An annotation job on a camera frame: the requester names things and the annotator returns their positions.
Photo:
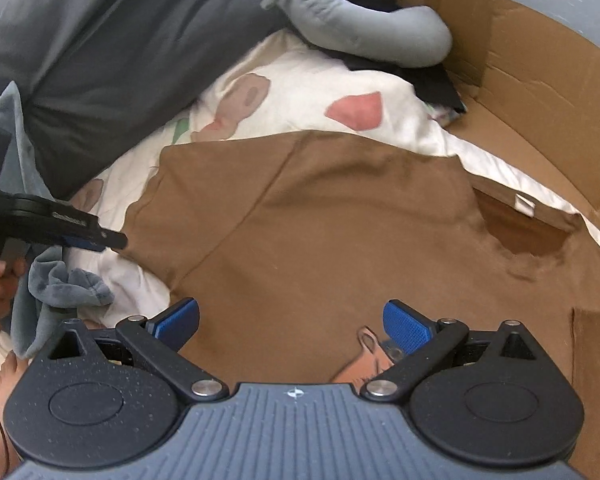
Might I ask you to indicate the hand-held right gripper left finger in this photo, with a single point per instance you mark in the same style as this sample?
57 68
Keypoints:
175 322

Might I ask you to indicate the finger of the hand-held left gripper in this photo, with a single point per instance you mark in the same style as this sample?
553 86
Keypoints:
65 220

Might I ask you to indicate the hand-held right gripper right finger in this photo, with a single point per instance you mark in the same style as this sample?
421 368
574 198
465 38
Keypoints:
407 327

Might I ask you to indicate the brown printed t-shirt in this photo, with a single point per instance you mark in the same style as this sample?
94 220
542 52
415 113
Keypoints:
330 210

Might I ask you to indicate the person's left hand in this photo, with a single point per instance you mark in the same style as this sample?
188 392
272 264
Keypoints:
2 291

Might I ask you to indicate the grey-blue cloth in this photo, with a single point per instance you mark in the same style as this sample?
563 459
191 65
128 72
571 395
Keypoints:
55 280

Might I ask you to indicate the dark grey pillow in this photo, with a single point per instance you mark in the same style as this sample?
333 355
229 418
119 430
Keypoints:
105 50

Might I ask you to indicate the patterned floral cloth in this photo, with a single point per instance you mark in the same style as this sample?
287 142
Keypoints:
445 115

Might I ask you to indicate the black cloth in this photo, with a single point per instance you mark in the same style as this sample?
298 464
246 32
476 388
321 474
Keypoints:
440 87

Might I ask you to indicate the bear print bedsheet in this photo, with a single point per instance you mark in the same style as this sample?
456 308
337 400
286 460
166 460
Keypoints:
305 90

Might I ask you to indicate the brown cardboard sheet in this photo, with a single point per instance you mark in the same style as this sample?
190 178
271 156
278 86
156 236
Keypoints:
555 85

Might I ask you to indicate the grey neck pillow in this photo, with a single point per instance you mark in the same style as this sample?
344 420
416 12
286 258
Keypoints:
355 25

